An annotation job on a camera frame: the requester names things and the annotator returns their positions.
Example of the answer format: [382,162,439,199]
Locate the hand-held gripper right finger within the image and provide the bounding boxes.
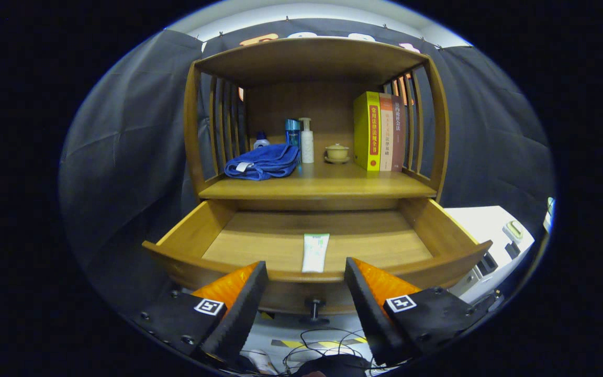
[344,257,490,367]

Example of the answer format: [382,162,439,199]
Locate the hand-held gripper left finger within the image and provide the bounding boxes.
[131,261,269,367]

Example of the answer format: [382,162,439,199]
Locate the white and green tube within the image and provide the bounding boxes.
[301,233,330,273]

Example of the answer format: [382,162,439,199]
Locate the wooden countertop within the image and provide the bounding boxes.
[198,152,438,201]

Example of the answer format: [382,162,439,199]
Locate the wooden cabinet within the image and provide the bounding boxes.
[184,37,450,213]

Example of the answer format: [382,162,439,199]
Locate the white shoe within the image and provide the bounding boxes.
[247,350,278,375]

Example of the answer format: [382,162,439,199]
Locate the yellow black floor tape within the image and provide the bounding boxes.
[271,338,369,349]

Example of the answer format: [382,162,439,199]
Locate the person's dark clothing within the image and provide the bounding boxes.
[294,354,373,377]

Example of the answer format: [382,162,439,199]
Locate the white side table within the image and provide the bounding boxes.
[444,206,535,304]

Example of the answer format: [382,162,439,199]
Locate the blue folded towel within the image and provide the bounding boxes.
[224,144,300,181]

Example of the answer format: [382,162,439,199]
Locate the beige lidded tea cup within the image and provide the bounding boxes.
[325,143,351,164]

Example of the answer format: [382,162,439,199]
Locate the orange and cream book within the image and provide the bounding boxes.
[379,93,394,172]

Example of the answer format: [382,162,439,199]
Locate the brown book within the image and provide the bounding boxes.
[392,95,407,171]

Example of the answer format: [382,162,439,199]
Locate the white pump bottle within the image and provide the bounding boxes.
[299,117,315,164]

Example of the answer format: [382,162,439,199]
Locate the thick yellow book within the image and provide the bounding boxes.
[353,92,382,172]

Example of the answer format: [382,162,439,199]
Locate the tall blue cosmetic bottle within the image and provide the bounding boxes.
[285,118,302,150]

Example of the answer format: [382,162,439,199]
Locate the black floor cables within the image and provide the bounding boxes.
[281,327,381,375]

